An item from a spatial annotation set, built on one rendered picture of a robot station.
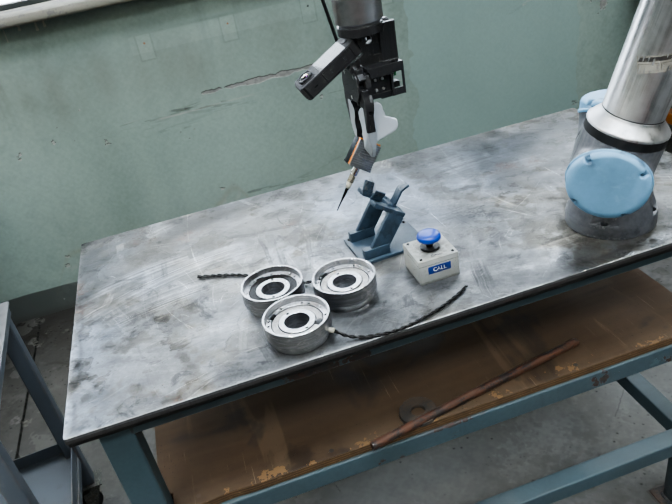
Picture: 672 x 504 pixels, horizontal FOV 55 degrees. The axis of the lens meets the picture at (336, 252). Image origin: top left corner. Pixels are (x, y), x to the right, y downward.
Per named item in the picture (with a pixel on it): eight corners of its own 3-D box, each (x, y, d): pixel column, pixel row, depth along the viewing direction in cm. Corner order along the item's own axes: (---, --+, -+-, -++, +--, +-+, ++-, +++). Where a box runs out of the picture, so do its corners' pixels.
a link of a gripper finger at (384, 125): (405, 152, 108) (396, 97, 104) (372, 162, 107) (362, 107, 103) (398, 148, 111) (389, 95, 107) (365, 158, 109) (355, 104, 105)
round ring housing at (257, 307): (234, 304, 111) (228, 284, 109) (284, 277, 116) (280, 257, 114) (267, 330, 104) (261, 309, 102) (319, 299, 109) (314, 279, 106)
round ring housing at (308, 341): (255, 352, 99) (249, 332, 97) (285, 311, 107) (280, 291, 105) (317, 362, 95) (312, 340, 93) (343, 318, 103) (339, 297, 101)
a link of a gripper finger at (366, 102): (379, 133, 104) (369, 78, 100) (370, 135, 103) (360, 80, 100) (368, 127, 108) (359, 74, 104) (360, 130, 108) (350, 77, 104)
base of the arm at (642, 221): (619, 190, 123) (623, 141, 118) (677, 224, 110) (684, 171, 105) (548, 211, 121) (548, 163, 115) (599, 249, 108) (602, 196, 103)
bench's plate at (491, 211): (67, 450, 91) (62, 440, 90) (84, 251, 141) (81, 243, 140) (781, 216, 111) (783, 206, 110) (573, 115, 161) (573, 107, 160)
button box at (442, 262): (421, 286, 107) (418, 261, 105) (405, 265, 113) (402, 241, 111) (466, 272, 108) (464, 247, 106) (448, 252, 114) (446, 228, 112)
